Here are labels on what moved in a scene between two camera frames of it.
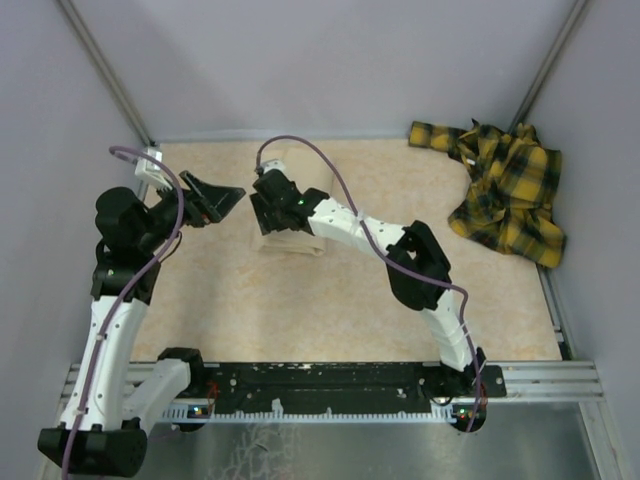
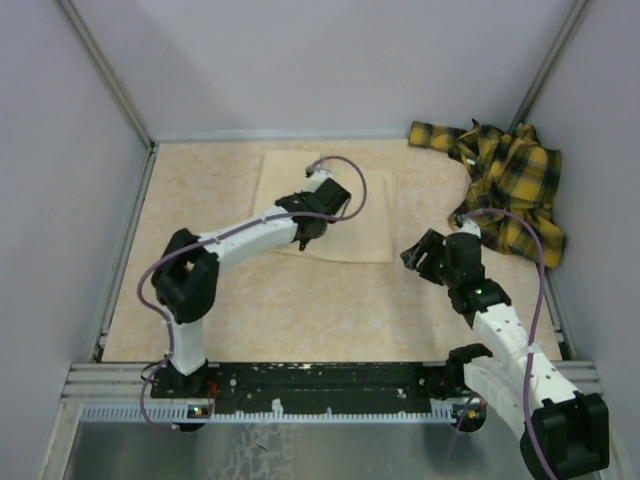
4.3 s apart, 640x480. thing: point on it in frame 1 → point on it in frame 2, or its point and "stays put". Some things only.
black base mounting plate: x=244 y=387 stays put
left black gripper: x=205 y=203 → x=302 y=195
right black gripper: x=266 y=222 → x=432 y=243
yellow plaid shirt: x=511 y=204 stays put
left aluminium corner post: x=106 y=66 stays put
